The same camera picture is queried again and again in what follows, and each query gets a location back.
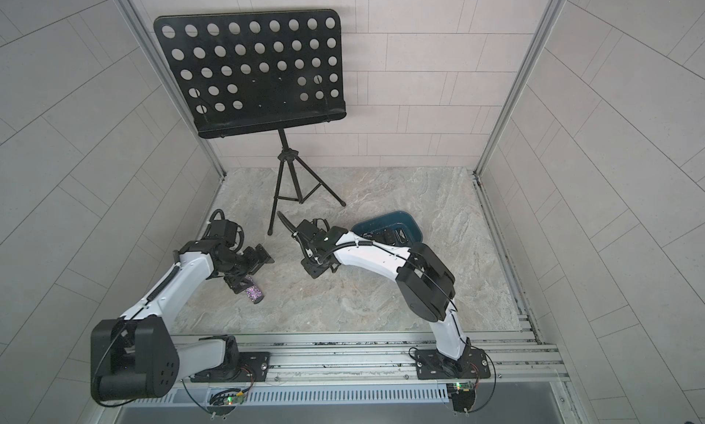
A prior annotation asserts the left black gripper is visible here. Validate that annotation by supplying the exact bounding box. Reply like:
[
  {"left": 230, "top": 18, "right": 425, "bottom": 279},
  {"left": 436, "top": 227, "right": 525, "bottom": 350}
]
[{"left": 219, "top": 241, "right": 278, "bottom": 291}]

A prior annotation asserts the teal plastic storage box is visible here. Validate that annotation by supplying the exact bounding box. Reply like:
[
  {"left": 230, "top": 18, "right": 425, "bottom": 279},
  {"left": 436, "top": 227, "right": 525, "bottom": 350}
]
[{"left": 352, "top": 211, "right": 423, "bottom": 247}]

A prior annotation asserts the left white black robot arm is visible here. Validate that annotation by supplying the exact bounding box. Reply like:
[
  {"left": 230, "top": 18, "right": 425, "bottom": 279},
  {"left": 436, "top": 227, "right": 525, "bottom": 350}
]
[{"left": 90, "top": 209, "right": 274, "bottom": 407}]

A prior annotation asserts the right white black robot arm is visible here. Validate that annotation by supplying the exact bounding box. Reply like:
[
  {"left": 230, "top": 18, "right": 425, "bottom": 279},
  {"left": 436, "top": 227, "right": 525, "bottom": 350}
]
[{"left": 276, "top": 211, "right": 467, "bottom": 362}]

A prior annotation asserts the purple glitter cylinder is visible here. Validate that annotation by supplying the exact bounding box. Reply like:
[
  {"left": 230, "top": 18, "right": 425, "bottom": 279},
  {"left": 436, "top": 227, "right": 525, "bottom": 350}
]
[{"left": 245, "top": 284, "right": 264, "bottom": 305}]

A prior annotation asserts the left green circuit board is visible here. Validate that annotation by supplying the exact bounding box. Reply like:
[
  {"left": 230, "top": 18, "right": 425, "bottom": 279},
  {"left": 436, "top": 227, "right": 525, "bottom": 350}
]
[{"left": 207, "top": 388, "right": 249, "bottom": 416}]

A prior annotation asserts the green circuit board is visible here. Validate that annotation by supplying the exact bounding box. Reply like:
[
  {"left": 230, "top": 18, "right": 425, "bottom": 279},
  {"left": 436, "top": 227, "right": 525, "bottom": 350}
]
[
  {"left": 207, "top": 388, "right": 249, "bottom": 416},
  {"left": 446, "top": 381, "right": 477, "bottom": 414}
]

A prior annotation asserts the black perforated music stand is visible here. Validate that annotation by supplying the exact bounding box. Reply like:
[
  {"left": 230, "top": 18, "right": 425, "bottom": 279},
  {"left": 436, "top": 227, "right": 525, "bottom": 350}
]
[{"left": 153, "top": 9, "right": 346, "bottom": 204}]

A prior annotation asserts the right green circuit board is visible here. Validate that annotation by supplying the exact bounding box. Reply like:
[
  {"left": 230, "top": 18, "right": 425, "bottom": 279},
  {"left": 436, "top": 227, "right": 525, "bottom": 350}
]
[{"left": 446, "top": 381, "right": 477, "bottom": 414}]

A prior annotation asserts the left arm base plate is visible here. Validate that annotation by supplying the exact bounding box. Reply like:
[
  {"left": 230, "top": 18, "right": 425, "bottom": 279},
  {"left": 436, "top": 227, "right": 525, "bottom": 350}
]
[{"left": 189, "top": 352, "right": 271, "bottom": 384}]

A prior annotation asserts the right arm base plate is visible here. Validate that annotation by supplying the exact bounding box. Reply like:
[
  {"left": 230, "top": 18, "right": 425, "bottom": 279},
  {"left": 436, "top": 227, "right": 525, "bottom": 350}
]
[{"left": 409, "top": 346, "right": 491, "bottom": 380}]

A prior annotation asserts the aluminium mounting rail frame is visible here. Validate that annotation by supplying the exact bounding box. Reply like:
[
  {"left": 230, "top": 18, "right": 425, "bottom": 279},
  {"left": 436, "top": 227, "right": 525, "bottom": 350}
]
[{"left": 104, "top": 331, "right": 585, "bottom": 424}]

